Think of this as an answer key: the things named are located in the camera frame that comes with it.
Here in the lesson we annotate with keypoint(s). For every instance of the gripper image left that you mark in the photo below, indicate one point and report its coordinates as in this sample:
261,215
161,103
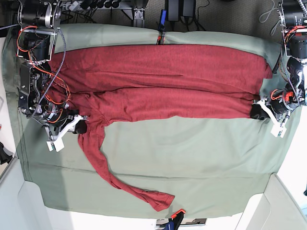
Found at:
56,117

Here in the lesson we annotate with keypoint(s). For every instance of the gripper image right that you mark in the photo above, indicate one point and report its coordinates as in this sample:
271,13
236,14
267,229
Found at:
280,102

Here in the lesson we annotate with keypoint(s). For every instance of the red long-sleeve T-shirt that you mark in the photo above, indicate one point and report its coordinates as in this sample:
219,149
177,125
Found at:
134,83

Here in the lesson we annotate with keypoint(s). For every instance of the green table cloth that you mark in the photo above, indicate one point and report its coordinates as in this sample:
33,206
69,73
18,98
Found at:
212,166

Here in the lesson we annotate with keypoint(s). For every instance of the black clamp left edge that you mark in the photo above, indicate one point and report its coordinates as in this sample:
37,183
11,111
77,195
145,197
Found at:
4,157

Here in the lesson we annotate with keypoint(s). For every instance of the white bin bottom right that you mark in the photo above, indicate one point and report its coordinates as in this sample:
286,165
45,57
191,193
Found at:
276,209

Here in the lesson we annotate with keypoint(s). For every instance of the white bin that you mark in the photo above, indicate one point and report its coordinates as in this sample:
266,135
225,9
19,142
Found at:
22,206
276,209

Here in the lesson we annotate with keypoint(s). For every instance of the white bin bottom left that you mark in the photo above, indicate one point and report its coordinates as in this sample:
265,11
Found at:
22,206

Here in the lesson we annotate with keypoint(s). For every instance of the white power strip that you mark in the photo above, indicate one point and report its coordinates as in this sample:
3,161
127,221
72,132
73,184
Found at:
71,5

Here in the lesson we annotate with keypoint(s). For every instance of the blue clamp top middle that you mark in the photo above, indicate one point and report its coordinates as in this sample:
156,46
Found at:
161,28

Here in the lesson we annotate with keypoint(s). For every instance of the blue orange clamp bottom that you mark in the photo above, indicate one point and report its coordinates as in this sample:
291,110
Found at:
175,220

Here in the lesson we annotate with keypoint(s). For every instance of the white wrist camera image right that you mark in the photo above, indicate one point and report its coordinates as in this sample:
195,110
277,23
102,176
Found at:
278,131

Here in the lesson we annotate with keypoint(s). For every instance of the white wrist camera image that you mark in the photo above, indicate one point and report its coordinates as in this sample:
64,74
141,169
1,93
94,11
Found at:
56,145
278,131

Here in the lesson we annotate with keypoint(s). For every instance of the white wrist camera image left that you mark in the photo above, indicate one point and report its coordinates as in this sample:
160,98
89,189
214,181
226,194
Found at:
56,145

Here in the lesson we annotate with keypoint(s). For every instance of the metal table leg bracket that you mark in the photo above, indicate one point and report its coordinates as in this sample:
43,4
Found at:
138,18

